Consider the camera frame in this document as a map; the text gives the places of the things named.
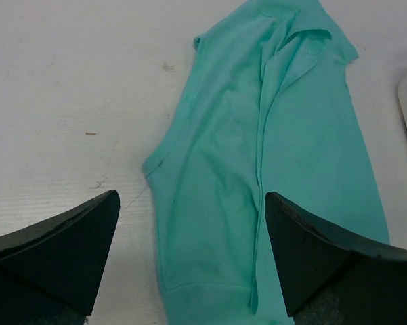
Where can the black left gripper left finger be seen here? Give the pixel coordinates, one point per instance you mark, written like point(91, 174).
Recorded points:
point(50, 272)

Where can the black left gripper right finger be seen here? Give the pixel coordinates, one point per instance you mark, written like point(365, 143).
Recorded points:
point(330, 275)

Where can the teal t-shirt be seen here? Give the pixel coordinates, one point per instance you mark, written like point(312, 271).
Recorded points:
point(266, 108)

